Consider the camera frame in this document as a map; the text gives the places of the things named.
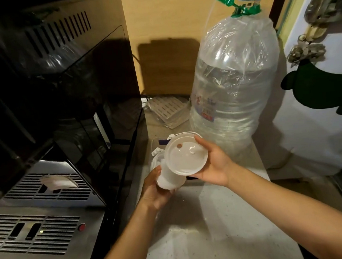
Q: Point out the person's right hand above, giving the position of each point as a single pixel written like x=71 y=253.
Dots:
x=219 y=168

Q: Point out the person's left hand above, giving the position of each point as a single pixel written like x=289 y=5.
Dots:
x=151 y=195

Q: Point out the person's left thumb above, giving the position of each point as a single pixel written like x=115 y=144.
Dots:
x=158 y=176

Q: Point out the person's right thumb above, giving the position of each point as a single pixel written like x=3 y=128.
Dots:
x=205 y=144

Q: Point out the stack of white lids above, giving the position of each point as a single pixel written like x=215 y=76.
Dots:
x=171 y=180

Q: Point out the white plastic cup lid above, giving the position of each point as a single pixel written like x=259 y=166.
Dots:
x=185 y=158

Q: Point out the person's right forearm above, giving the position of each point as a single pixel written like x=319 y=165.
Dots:
x=297 y=212

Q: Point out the person's left forearm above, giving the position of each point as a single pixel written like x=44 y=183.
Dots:
x=130 y=244

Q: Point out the white slotted plastic rack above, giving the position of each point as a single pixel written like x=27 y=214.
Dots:
x=169 y=110

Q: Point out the large clear water bottle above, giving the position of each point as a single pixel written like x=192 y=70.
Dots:
x=232 y=83

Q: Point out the wooden board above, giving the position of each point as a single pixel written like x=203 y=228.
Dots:
x=170 y=68

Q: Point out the red round button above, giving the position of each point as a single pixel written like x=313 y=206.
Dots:
x=82 y=227

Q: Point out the white door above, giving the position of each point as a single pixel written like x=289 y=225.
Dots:
x=317 y=133

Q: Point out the black coffee machine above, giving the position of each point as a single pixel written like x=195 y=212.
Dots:
x=66 y=98

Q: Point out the dark green sticker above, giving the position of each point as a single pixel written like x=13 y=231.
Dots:
x=319 y=88

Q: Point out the steel drip tray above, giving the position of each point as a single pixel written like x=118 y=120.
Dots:
x=42 y=228

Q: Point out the silver hanging decoration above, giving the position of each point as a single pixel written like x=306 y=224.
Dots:
x=317 y=25

